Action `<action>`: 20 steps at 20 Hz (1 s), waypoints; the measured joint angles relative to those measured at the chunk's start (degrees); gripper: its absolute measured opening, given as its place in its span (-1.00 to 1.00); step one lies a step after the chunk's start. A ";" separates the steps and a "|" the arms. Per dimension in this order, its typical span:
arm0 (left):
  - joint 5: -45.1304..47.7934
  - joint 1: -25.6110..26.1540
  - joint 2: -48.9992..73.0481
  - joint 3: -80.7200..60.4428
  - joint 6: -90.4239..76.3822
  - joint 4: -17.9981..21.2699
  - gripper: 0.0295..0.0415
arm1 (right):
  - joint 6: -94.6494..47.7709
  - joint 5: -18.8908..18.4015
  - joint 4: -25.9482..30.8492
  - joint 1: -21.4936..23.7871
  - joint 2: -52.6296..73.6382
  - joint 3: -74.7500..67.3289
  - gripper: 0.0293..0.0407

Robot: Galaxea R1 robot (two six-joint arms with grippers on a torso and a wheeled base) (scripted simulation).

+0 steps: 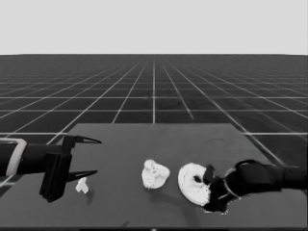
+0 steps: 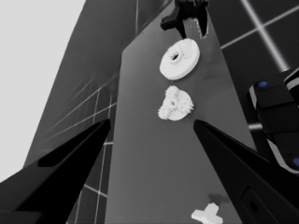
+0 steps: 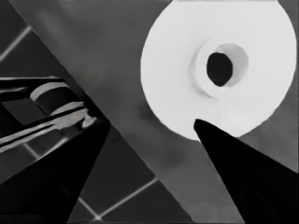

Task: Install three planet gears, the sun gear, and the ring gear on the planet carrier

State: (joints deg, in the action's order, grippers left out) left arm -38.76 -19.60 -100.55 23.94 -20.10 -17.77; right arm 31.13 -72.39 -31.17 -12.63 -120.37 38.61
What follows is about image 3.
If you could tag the large thick white disc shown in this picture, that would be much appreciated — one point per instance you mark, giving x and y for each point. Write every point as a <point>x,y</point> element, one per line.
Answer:
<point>168,68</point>

